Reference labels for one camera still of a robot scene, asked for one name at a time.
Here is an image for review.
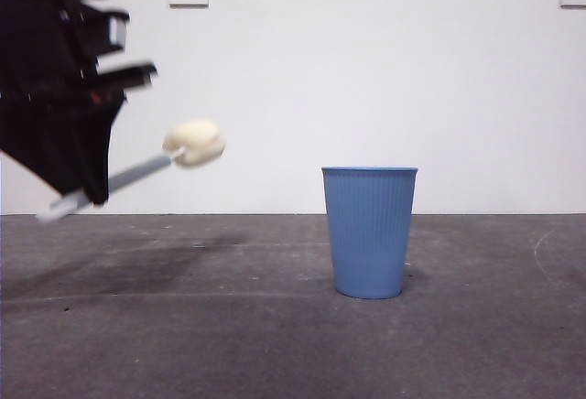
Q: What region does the grey-handled sponge cup brush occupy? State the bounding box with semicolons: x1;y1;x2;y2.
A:
35;117;227;225

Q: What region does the blue ribbed plastic cup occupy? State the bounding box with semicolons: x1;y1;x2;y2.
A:
320;165;419;300

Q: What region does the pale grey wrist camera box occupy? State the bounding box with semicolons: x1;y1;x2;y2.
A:
108;17;128;50

